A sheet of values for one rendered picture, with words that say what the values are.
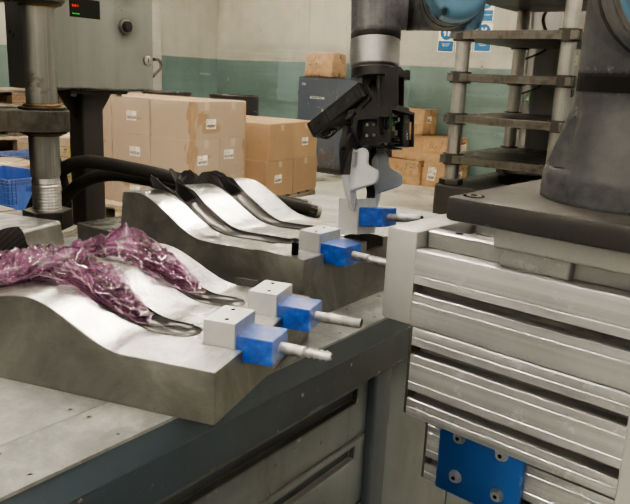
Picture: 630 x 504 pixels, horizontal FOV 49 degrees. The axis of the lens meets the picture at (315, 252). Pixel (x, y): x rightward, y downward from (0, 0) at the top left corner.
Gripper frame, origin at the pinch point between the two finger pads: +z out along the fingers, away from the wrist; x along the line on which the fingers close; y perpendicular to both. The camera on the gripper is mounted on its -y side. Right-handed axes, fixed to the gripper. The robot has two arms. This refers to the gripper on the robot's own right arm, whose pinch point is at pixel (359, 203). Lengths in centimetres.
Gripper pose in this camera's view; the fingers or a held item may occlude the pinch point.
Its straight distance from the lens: 107.0
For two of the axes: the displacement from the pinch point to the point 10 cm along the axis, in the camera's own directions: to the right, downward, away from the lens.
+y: 8.0, 0.4, -5.9
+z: -0.2, 10.0, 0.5
